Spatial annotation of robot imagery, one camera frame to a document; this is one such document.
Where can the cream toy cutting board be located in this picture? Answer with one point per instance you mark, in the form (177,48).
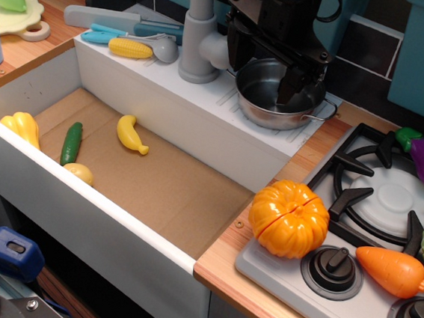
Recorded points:
(27,25)

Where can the yellow toy squash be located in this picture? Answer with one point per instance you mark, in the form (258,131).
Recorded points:
(24,125)

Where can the light blue toy utensil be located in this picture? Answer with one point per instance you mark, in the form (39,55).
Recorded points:
(101,34)

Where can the grey toy spoon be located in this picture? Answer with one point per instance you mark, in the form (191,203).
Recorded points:
(163,46)

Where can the white toy sink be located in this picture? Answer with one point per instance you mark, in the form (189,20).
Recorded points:
(203,121)

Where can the orange toy pumpkin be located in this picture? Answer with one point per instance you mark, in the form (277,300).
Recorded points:
(288,219)

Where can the toy knife teal handle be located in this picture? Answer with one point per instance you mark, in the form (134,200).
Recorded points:
(131,23)

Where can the grey toy faucet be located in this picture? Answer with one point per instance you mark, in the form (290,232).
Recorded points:
(204,49)

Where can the yellow toy banana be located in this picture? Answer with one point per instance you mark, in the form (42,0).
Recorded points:
(128,136)

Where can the yellow toy corn cob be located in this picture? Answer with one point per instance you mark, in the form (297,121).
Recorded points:
(129,49)

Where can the small steel pot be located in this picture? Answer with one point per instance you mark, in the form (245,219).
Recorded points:
(257,85)

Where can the black burner grate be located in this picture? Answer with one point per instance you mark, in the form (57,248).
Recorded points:
(373,195)

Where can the green toy cucumber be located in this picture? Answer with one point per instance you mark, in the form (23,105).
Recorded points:
(71,145)

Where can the grey toy stove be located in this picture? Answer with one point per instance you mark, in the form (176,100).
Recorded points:
(283,279)

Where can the yellow toy lemon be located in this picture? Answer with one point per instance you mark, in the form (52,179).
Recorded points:
(81,171)

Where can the brown cardboard sheet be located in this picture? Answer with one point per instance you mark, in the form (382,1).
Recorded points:
(182,199)

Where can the orange toy carrot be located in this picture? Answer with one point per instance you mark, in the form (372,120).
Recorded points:
(398,273)

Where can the blue clamp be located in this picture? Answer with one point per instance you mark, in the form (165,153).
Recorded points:
(20,257)

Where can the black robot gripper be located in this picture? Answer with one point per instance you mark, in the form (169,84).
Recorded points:
(284,29)

